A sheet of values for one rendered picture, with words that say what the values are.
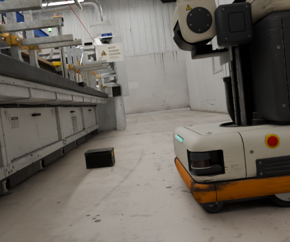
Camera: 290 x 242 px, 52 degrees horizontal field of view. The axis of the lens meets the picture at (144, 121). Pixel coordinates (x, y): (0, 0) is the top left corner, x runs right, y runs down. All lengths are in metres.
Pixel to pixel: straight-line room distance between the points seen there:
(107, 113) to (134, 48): 6.70
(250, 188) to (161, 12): 11.60
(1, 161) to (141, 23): 10.87
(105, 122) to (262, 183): 4.81
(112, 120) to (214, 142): 4.75
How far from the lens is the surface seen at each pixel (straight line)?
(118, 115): 5.58
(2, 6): 1.20
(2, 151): 1.84
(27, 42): 1.69
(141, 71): 11.96
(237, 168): 1.08
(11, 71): 1.46
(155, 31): 12.26
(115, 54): 5.64
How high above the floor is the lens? 0.41
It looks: 3 degrees down
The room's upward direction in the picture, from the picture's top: 7 degrees counter-clockwise
